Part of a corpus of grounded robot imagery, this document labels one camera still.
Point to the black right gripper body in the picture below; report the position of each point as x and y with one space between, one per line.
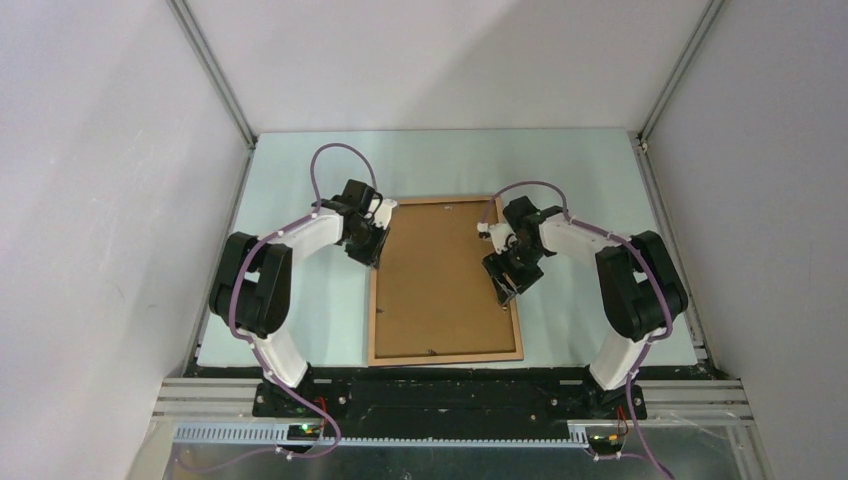
519 264

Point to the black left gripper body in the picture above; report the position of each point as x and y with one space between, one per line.
359 247

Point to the brown cardboard backing board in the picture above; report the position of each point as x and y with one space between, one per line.
444 278

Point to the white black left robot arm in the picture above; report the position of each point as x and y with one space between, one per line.
252 288

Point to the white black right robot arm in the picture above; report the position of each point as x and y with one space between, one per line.
641 290

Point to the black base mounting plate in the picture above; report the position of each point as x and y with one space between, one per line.
466 403

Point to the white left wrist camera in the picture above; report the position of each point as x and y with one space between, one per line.
382 212

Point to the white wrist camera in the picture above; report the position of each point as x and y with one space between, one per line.
501 235
382 212

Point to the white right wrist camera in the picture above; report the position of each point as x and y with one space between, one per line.
501 235

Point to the grey cable duct strip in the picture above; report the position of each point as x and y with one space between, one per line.
287 434

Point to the aluminium enclosure rail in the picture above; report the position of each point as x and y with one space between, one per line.
197 39

